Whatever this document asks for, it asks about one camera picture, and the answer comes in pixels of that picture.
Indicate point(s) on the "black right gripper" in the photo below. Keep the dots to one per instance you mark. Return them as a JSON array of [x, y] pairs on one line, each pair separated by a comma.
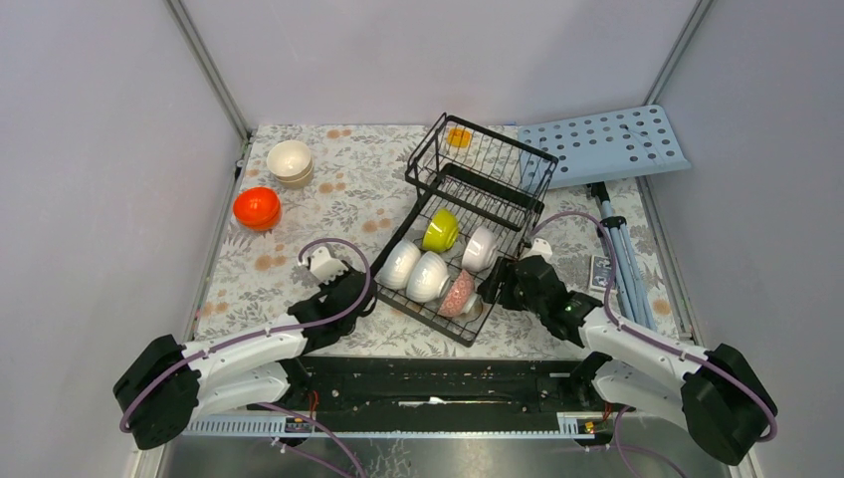
[[503, 271]]

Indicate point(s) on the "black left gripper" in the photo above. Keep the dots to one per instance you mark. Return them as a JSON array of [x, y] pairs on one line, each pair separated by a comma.
[[329, 287]]

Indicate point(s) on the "pink patterned bowl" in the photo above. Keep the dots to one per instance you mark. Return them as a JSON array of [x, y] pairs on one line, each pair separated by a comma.
[[461, 298]]

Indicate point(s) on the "orange bowl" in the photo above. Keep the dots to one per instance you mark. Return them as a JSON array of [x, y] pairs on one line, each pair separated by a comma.
[[254, 205], [268, 224]]

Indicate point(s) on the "black wire dish rack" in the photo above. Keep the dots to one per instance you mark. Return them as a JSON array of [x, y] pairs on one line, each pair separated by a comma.
[[497, 182]]

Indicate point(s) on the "plain beige bowl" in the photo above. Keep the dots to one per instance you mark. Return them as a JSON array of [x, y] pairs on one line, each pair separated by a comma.
[[298, 181]]

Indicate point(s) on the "beige patterned bowl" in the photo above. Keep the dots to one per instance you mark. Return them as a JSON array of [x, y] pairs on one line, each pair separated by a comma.
[[289, 158]]

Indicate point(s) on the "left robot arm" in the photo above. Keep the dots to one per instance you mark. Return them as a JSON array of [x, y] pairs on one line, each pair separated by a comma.
[[169, 385]]

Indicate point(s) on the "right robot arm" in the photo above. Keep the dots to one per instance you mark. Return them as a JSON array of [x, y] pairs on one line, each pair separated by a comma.
[[714, 395]]

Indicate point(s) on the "white bowl in rack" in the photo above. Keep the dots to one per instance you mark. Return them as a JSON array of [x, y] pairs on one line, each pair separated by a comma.
[[428, 280]]

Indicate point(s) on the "yellow-green bowl in rack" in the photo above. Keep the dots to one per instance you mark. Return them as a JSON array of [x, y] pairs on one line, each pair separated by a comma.
[[442, 232]]

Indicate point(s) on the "white bowl front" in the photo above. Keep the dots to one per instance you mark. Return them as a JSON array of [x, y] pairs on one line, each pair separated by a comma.
[[480, 250]]

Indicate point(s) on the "white bowl upper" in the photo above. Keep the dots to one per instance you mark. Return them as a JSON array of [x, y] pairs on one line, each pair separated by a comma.
[[400, 263]]

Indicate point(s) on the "blue card deck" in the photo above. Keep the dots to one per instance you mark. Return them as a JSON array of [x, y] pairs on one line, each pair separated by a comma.
[[601, 275]]

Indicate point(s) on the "blue tripod legs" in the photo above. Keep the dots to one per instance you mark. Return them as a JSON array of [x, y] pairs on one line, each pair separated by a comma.
[[631, 291]]

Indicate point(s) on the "yellow toy block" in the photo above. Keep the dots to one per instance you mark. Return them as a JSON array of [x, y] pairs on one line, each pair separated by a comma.
[[459, 137]]

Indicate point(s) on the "blue perforated stand tray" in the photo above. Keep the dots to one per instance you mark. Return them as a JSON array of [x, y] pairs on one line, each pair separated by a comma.
[[604, 147]]

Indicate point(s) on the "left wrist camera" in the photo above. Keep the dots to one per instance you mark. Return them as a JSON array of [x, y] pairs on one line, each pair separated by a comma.
[[323, 265]]

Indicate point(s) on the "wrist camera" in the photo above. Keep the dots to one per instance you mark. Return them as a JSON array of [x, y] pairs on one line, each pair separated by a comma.
[[538, 247], [323, 265]]

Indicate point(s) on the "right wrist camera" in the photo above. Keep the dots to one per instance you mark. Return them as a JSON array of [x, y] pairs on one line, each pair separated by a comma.
[[538, 247]]

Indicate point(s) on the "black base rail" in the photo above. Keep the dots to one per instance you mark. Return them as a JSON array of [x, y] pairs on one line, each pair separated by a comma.
[[441, 395]]

